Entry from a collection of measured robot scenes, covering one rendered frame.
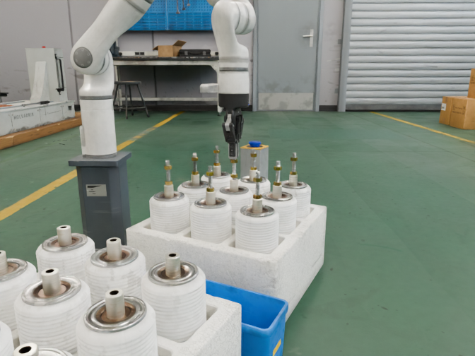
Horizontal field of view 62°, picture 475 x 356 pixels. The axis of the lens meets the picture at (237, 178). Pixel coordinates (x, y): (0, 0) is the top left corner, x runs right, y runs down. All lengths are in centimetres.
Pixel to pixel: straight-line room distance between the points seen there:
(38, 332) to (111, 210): 69
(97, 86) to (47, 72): 340
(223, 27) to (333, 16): 536
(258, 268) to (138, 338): 37
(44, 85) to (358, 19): 422
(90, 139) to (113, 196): 18
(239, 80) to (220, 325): 55
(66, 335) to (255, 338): 31
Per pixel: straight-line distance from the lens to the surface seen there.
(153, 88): 627
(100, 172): 122
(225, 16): 94
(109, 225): 126
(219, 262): 87
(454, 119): 482
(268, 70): 610
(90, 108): 121
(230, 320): 65
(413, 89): 651
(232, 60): 94
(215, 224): 89
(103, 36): 118
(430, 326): 103
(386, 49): 636
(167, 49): 572
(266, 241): 85
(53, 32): 676
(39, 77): 459
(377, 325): 99
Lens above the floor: 54
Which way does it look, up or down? 15 degrees down
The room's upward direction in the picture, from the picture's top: straight up
